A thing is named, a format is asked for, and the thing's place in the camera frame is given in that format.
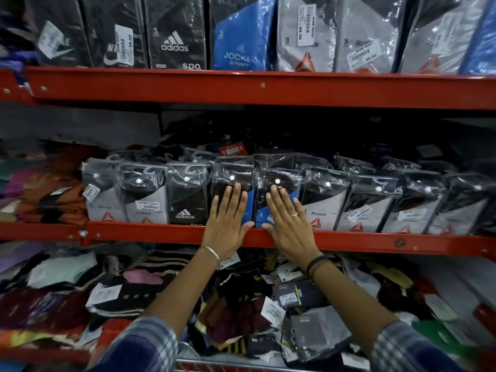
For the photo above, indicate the person's left hand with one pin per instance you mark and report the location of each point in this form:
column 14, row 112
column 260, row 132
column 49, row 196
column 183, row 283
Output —
column 224, row 232

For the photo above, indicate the person's right hand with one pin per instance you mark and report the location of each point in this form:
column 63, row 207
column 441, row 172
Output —
column 292, row 236

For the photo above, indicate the person's left thumb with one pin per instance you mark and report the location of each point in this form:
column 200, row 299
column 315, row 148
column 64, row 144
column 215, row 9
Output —
column 247, row 228

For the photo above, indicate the person's right little finger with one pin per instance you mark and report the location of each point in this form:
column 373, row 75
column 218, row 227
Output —
column 302, row 213

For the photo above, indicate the person's left middle finger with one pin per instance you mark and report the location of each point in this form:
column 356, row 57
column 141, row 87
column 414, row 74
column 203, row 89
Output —
column 234, row 203

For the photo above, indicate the person's right middle finger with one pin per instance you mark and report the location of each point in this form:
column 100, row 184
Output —
column 280, row 205

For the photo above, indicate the person's right thumb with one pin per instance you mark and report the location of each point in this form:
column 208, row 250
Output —
column 269, row 228

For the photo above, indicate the person's left little finger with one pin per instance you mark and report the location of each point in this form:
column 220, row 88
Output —
column 214, row 209

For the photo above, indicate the black blue sock packet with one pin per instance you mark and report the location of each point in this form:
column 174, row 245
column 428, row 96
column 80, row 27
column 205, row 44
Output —
column 285, row 178
column 232, row 172

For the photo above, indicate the person's right forearm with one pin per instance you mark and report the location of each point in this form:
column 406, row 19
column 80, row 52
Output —
column 348, row 302

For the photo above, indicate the person's left forearm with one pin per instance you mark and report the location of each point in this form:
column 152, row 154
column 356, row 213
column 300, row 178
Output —
column 182, row 290

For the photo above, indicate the silver bangle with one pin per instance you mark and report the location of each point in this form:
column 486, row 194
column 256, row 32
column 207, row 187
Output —
column 214, row 253

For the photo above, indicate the black wristband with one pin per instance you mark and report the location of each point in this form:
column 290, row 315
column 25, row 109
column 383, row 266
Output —
column 316, row 263

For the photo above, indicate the red label sock pack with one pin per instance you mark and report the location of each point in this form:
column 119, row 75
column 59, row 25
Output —
column 233, row 149

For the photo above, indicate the red metal shelf beam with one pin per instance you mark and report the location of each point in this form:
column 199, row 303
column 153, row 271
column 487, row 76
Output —
column 248, row 89
column 155, row 233

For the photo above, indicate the row of small sock packs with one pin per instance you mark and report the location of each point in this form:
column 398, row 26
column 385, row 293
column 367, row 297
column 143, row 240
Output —
column 368, row 201

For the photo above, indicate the blue plaid shirt sleeve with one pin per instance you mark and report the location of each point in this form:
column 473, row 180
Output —
column 139, row 350
column 407, row 352

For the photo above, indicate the pile of loose mixed socks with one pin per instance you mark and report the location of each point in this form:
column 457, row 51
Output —
column 77, row 294

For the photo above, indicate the pile of orange striped socks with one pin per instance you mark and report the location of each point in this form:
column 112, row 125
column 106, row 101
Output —
column 50, row 197

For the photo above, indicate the row of large sock packs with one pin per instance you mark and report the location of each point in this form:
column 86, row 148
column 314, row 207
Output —
column 244, row 34

